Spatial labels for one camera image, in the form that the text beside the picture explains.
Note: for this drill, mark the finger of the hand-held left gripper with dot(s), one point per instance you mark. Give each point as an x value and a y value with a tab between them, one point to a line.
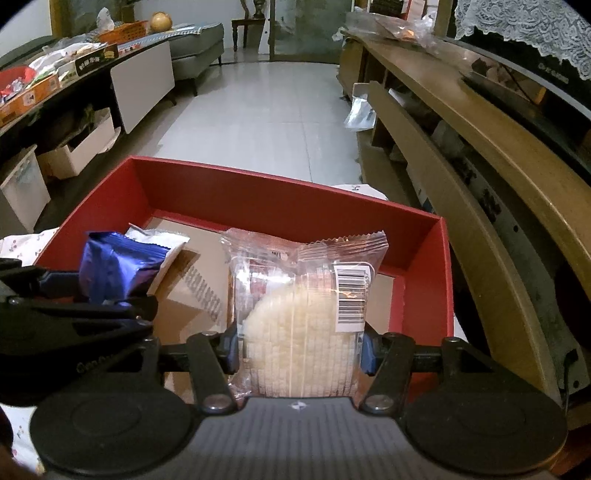
115	311
60	281

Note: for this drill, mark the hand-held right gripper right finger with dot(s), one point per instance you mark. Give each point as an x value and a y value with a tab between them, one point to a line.
369	353

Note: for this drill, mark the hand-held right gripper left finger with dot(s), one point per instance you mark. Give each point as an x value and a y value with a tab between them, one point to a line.
229	350

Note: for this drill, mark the dark blue snack packet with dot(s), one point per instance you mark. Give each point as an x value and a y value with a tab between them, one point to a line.
115	267

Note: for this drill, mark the clear rice cracker packet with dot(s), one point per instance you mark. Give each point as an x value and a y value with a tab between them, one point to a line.
295	318

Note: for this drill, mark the red cardboard box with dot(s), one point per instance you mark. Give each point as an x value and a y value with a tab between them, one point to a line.
286	203

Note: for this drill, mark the floral white cloth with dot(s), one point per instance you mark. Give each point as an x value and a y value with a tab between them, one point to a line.
23	244

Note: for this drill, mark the white snack packet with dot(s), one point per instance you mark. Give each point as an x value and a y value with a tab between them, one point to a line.
161	240

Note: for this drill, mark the white storage bin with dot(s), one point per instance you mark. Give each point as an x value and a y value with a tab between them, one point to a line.
21	189

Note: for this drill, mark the white open storage box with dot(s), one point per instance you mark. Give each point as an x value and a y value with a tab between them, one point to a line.
78	147

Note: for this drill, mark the orange cardboard box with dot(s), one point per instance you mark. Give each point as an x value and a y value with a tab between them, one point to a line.
27	99

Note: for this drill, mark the white storage cabinet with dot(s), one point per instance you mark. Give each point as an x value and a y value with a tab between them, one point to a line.
143	78

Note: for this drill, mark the dark printed snack box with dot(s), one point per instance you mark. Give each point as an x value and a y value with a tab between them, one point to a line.
94	55

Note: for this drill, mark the wooden television stand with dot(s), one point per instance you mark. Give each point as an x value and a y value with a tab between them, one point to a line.
485	152

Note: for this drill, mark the white plastic bag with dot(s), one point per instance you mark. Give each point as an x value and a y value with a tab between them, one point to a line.
360	113

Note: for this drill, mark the orange plastic basket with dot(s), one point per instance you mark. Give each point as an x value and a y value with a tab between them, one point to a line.
122	32

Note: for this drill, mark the grey sofa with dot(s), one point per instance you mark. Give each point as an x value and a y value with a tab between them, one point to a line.
194	46

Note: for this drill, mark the yellow pomelo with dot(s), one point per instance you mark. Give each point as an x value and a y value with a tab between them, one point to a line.
162	22

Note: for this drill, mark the black curved television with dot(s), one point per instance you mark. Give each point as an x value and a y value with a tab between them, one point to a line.
531	87

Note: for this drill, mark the clear plastic bags pile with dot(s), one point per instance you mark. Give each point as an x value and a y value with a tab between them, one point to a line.
397	27

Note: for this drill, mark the glass sliding door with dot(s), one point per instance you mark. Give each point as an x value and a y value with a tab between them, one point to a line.
309	27

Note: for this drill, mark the white lace cloth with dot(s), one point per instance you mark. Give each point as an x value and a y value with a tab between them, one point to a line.
521	23

